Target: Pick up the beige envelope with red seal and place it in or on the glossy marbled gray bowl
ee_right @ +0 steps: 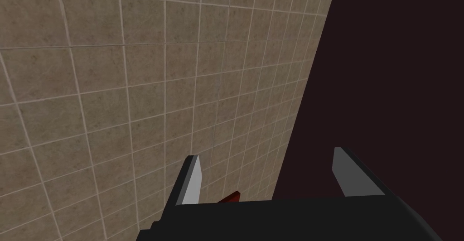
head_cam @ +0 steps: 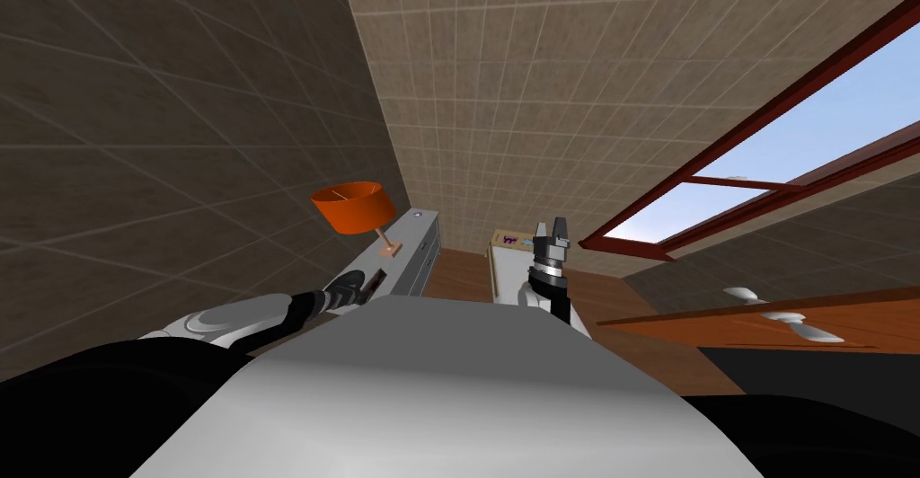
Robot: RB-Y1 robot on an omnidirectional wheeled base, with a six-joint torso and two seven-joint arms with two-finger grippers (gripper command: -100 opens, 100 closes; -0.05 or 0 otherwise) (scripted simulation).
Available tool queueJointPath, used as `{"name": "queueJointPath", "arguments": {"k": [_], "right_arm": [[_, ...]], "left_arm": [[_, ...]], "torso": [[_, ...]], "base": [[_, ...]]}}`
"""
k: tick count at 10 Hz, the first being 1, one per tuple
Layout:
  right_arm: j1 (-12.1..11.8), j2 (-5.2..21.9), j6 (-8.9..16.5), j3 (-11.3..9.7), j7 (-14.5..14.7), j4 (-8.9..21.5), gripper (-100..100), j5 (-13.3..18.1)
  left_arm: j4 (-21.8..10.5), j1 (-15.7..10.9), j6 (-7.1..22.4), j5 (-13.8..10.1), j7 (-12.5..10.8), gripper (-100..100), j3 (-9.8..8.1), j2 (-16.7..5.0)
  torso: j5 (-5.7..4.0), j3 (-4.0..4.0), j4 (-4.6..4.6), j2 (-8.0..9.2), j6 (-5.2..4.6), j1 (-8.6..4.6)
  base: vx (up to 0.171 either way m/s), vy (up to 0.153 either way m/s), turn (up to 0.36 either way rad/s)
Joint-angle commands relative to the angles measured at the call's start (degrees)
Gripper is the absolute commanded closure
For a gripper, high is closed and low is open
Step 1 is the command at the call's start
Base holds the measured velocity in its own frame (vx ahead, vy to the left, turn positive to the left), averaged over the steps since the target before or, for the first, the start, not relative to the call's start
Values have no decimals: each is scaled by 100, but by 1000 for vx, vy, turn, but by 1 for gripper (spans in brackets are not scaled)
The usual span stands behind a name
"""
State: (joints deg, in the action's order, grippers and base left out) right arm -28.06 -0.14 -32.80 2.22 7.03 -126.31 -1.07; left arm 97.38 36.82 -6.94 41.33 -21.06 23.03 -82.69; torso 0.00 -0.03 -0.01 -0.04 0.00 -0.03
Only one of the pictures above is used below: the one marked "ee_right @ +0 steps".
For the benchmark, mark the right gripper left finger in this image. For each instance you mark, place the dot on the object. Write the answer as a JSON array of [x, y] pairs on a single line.
[[189, 183]]

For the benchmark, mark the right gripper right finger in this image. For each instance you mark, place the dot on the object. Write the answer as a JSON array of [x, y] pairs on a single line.
[[353, 177]]

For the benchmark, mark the red block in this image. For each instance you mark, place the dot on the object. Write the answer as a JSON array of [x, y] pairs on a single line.
[[230, 197]]

